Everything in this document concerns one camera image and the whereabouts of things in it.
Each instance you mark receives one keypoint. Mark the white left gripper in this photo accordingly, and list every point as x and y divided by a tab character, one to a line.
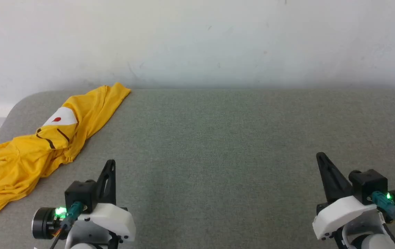
111	218

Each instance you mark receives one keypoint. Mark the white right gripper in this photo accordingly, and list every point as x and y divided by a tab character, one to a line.
339	212

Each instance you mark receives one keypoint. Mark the yellow t-shirt with print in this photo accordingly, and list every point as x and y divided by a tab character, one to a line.
21	162

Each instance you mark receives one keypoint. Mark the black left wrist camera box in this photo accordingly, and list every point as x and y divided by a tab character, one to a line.
80	193

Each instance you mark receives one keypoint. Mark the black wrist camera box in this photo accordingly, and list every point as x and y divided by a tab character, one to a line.
80	193
368	183

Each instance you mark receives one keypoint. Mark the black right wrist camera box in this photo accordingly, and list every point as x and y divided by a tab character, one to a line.
368	183

